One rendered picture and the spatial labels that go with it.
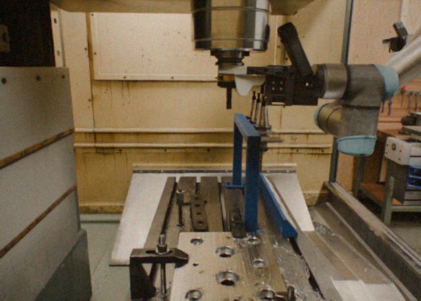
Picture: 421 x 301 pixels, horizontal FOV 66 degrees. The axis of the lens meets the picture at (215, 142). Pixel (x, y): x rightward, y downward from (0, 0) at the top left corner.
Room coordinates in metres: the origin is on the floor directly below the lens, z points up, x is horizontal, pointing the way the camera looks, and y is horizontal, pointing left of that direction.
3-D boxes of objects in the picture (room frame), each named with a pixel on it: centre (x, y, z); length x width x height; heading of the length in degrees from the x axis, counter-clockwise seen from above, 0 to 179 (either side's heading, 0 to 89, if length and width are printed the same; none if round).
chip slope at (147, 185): (1.34, -0.01, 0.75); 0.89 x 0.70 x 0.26; 92
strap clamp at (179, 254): (0.66, 0.12, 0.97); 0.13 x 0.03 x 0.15; 92
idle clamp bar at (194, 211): (0.98, 0.05, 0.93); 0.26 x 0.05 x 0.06; 7
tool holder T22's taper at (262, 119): (1.09, -0.16, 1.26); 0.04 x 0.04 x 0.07
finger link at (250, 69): (0.66, -0.10, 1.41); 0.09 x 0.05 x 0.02; 105
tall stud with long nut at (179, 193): (0.99, 0.12, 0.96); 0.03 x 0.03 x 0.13
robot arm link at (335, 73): (0.70, -0.24, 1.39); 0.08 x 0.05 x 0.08; 2
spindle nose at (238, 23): (0.69, -0.03, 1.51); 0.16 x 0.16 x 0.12
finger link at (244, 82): (0.66, -0.05, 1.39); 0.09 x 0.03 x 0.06; 105
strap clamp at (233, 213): (0.82, -0.06, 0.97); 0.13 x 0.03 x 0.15; 2
